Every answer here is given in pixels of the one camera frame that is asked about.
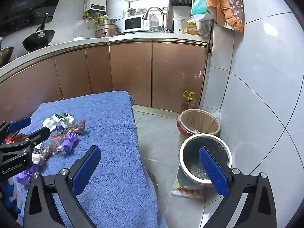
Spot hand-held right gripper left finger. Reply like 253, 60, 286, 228
24, 145, 101, 228

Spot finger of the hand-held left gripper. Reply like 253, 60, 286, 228
21, 126, 51, 146
0, 117, 32, 136

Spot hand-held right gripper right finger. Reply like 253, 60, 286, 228
199, 146, 277, 228

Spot red foil wrapper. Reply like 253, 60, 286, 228
5, 133, 26, 144

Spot steel trash bin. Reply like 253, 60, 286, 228
179, 134, 233, 188

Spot person's left hand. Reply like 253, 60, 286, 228
0, 178, 24, 219

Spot small white box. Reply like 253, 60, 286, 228
33, 141, 44, 155

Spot purple plastic bag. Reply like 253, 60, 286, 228
14, 164, 39, 186
62, 133, 79, 154

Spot clear red wrapper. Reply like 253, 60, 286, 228
39, 134, 67, 165

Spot printed plastic bag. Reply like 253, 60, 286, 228
171, 179, 207, 199

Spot red candy wrapper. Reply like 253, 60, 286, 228
76, 120, 86, 135

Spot blue terry towel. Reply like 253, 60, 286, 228
0, 90, 168, 228

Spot wooden bucket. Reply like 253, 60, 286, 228
177, 109, 221, 143

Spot cooking oil bottle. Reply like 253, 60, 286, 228
180, 91, 200, 114

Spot black wok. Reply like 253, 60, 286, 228
22, 13, 55, 51

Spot white kitchen countertop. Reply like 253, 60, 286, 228
0, 32, 212, 78

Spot brown kitchen cabinet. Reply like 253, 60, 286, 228
0, 39, 212, 124

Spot copper pot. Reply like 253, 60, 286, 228
95, 25, 118, 38

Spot black range hood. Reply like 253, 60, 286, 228
0, 0, 69, 32

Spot green plant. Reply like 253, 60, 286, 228
94, 15, 108, 26

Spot steel saucepan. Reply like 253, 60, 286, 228
101, 18, 123, 26

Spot white microwave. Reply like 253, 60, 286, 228
123, 14, 157, 34

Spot white spray bottle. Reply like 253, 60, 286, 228
177, 17, 186, 34

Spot steel bowls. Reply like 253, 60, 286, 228
127, 8, 147, 16

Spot steel faucet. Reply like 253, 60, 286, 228
142, 7, 167, 32

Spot green paper bag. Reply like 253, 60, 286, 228
191, 0, 210, 16

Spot orange floral cloth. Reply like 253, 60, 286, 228
205, 0, 245, 33

